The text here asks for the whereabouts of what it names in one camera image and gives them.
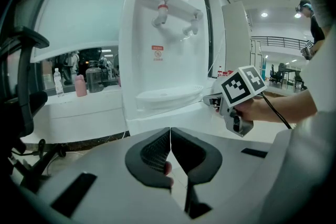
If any small clear plastic bottle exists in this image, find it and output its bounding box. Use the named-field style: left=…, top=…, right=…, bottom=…
left=53, top=68, right=65, bottom=98

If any white dispenser tap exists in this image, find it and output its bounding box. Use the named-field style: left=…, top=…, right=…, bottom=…
left=182, top=10, right=204, bottom=36

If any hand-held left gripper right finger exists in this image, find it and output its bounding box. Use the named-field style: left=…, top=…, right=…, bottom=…
left=171, top=127, right=224, bottom=185

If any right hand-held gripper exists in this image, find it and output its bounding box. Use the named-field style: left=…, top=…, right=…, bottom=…
left=203, top=65, right=268, bottom=138

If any red-collared dispenser tap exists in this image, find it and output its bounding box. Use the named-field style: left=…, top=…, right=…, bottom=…
left=151, top=0, right=169, bottom=28

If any person's right hand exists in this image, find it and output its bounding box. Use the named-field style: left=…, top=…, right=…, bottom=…
left=237, top=98, right=264, bottom=123

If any grey metal railing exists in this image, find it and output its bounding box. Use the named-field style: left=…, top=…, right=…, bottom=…
left=250, top=36, right=313, bottom=51

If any person's right forearm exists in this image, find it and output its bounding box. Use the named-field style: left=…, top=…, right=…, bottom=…
left=258, top=88, right=319, bottom=124

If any pink insulated bottle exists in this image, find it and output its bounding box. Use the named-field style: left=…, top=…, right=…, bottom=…
left=75, top=74, right=88, bottom=98

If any person's grey shirt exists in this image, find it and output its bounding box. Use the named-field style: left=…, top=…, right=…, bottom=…
left=258, top=0, right=336, bottom=224

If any black background office chair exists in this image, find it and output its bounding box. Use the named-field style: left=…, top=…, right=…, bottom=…
left=269, top=63, right=282, bottom=84

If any dark translucent water jug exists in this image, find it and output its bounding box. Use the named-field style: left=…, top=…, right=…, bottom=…
left=86, top=60, right=105, bottom=93

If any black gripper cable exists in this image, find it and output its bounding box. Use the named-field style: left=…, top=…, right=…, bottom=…
left=258, top=93, right=293, bottom=130

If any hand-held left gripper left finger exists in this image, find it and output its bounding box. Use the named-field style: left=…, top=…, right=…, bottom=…
left=125, top=127, right=174, bottom=190

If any white drip tray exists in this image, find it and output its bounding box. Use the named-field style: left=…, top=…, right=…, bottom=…
left=134, top=84, right=205, bottom=111

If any thin white cable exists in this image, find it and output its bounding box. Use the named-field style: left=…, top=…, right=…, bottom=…
left=207, top=28, right=227, bottom=76

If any person's left hand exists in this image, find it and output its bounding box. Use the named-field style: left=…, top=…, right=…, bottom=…
left=164, top=161, right=175, bottom=188

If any white water dispenser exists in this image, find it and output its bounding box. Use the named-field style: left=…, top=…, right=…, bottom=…
left=119, top=0, right=211, bottom=137

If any white pillar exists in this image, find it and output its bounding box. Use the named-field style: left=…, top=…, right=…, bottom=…
left=221, top=1, right=253, bottom=79

